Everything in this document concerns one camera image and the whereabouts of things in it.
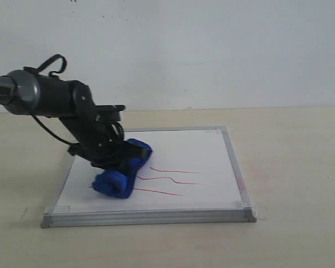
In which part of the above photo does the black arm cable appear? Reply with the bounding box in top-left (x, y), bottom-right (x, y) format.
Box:
top-left (30, 54), bottom-right (126, 157)

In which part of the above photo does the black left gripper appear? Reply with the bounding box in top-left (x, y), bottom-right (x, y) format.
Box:
top-left (67, 117), bottom-right (146, 174)

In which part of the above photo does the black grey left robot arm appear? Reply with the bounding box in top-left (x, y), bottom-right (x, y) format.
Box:
top-left (0, 69), bottom-right (148, 174)

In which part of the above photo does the clear tape near right corner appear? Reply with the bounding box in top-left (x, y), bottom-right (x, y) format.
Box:
top-left (234, 202), bottom-right (267, 222)

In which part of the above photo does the blue microfiber cloth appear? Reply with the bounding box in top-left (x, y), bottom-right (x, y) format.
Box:
top-left (90, 138), bottom-right (153, 199)

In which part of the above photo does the white board with metal frame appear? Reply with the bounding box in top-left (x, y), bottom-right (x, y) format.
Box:
top-left (41, 126), bottom-right (257, 228)

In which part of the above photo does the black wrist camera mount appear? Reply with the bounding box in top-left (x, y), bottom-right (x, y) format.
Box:
top-left (96, 104), bottom-right (126, 122)

